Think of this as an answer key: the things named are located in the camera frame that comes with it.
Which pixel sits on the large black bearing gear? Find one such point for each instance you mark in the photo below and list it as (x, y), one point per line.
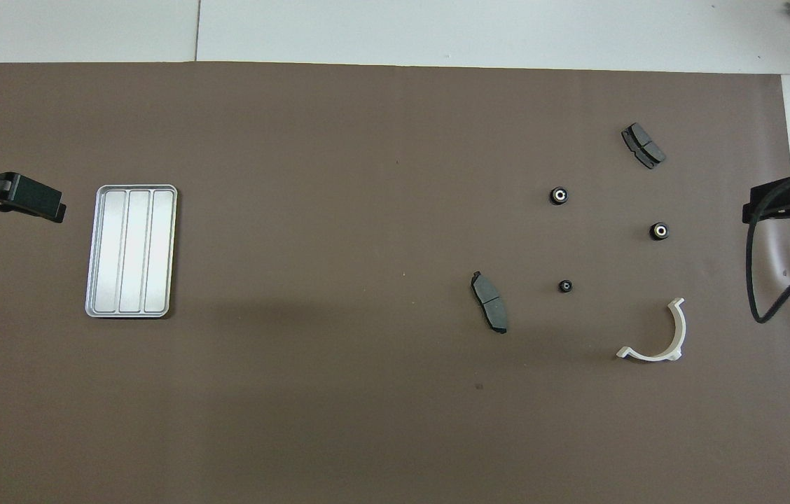
(659, 231)
(559, 195)

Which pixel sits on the small black bearing gear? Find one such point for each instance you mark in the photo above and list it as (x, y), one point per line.
(565, 285)

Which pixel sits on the silver ribbed metal tray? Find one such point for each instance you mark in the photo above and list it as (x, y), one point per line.
(130, 250)

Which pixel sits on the dark stacked brake pad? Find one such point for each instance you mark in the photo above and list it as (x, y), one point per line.
(643, 145)

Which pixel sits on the white semicircular plastic clamp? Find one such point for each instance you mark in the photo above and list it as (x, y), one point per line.
(650, 356)

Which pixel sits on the grey single brake pad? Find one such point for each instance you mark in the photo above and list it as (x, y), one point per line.
(489, 302)

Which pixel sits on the brown paper table mat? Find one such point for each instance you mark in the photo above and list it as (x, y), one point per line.
(367, 140)

